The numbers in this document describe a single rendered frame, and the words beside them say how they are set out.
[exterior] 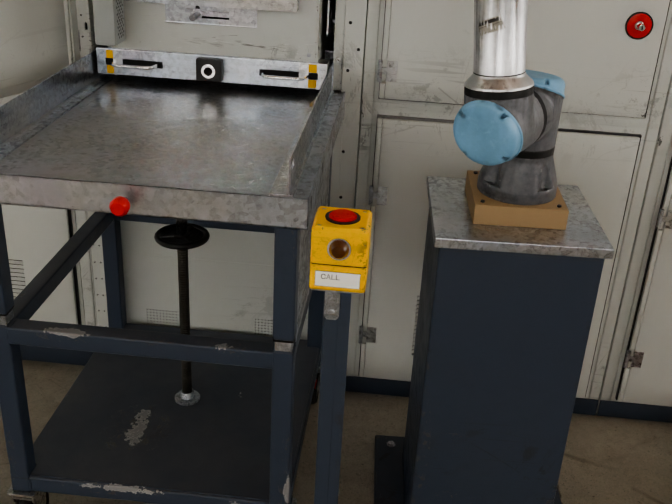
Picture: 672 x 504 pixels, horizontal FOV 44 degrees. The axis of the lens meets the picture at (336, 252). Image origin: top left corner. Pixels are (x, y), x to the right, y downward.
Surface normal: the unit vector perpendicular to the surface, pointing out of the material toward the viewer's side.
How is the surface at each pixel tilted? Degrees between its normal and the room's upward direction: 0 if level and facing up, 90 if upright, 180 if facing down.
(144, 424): 0
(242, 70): 90
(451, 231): 0
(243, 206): 90
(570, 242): 0
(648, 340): 90
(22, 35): 90
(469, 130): 99
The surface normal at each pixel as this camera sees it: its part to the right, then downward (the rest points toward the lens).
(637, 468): 0.05, -0.90
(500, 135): -0.54, 0.47
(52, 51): 0.89, 0.24
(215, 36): -0.10, 0.43
